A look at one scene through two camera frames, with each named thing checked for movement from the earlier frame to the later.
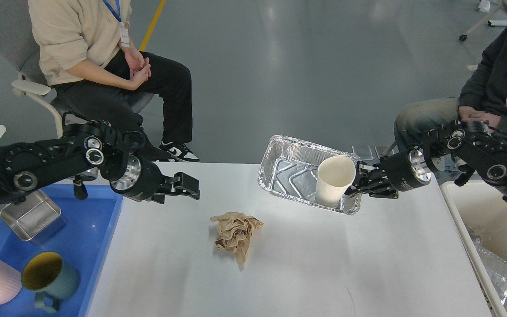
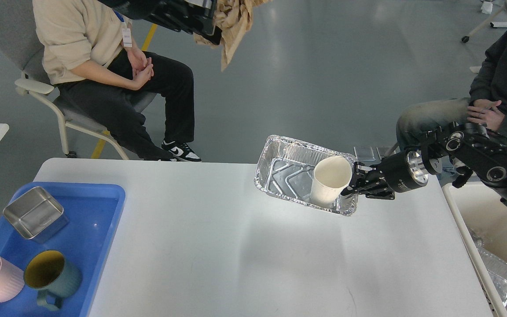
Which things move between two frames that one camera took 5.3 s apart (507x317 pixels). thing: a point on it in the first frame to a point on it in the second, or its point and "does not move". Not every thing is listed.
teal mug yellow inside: x=52 y=279 does not move
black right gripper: x=405 y=170 does not move
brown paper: x=234 y=230 to x=233 y=17
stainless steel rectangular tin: x=35 y=219 does not move
